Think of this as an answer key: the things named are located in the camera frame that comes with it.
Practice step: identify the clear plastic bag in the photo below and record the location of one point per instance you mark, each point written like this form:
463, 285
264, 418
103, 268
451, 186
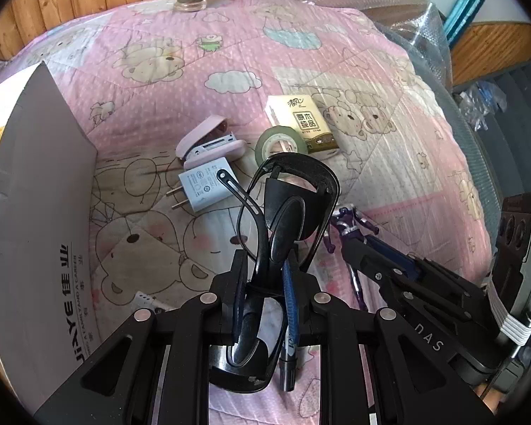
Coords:
480, 100

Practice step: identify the green tape roll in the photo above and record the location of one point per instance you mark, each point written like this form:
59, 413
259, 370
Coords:
277, 140

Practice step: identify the black sunglasses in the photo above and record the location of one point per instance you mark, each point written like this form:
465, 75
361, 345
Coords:
299, 196

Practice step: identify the pink stapler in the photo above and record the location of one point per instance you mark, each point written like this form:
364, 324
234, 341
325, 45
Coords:
209, 141

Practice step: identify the white USB charger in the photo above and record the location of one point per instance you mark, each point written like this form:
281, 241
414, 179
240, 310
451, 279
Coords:
201, 186

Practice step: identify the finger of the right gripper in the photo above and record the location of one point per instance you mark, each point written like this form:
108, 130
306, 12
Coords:
358, 261
398, 256

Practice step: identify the bubble wrap sheet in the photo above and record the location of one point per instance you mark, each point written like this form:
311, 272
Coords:
416, 26

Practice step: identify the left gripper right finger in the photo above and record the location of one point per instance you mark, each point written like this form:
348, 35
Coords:
298, 309

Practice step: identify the teal metal bars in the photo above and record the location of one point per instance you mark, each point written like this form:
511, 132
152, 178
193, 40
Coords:
459, 19

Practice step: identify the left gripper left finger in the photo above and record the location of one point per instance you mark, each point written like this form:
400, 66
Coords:
233, 297

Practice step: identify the pink cartoon quilt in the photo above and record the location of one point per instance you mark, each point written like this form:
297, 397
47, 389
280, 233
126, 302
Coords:
138, 79

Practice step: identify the white plastic tube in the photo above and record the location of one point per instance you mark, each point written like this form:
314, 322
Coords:
145, 301

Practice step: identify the purple silver action figure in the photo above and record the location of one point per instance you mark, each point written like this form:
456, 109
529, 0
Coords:
348, 221

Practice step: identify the black tracking camera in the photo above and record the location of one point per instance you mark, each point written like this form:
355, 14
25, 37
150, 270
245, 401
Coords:
508, 288

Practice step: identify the yellow tissue pack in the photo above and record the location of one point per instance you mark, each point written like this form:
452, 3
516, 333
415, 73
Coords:
300, 112

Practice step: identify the white cardboard box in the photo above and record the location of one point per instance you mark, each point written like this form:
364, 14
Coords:
48, 326

